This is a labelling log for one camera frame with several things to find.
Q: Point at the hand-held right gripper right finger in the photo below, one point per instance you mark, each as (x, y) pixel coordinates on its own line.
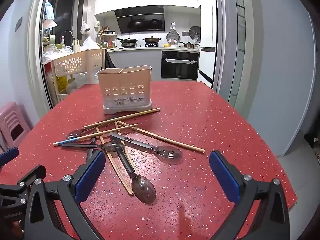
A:
(223, 177)

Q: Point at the pink plastic stool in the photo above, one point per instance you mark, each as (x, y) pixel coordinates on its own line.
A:
(12, 122)

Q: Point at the gas stove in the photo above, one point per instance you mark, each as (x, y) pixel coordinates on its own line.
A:
(150, 45)

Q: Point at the clear plastic bags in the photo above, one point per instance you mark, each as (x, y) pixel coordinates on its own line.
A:
(55, 53)

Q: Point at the black range hood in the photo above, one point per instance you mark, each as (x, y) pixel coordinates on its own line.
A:
(142, 20)

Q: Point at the white spice rack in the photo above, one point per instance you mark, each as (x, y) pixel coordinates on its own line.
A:
(108, 38)

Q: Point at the hanging white plastic bag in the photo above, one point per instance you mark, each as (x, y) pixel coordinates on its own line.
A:
(85, 27)

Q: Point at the black built-in oven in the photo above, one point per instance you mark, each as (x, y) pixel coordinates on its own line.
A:
(180, 70)

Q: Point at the steel saucepan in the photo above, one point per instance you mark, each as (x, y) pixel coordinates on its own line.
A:
(188, 45)

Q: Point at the dark wall switch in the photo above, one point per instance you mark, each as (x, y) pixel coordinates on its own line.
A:
(18, 24)

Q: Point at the grey translucent spoon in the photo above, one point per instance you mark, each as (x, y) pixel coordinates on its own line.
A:
(170, 152)
(112, 146)
(74, 134)
(143, 188)

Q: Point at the yellow oil bottle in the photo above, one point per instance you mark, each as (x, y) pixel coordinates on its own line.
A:
(62, 83)

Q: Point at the grey kitchen base cabinet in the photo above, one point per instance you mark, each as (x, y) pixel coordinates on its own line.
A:
(140, 65)

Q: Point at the black hanging cloth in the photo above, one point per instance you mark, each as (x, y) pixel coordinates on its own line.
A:
(109, 61)

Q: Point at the black kitchen faucet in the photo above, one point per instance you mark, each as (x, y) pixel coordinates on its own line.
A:
(68, 32)

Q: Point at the black wok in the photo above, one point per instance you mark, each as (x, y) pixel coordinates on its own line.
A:
(128, 41)

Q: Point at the beige plastic utensil holder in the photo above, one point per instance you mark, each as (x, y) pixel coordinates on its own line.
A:
(125, 80)

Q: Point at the blue hanging bag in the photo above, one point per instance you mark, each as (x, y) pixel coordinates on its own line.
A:
(50, 13)

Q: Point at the dark object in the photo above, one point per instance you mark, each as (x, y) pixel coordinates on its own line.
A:
(317, 150)

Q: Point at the beige plastic trolley cart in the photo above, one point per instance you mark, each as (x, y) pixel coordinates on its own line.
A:
(72, 63)

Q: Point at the cooking pot with lid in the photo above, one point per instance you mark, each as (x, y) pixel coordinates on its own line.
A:
(152, 40)

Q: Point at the white refrigerator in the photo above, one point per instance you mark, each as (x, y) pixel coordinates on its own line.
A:
(206, 30)

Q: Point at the round metal steamer rack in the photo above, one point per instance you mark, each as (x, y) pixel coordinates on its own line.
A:
(173, 37)

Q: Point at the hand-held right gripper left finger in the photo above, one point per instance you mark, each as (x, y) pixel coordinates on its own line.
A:
(91, 175)

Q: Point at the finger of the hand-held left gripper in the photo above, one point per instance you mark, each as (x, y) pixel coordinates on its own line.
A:
(35, 172)
(8, 155)

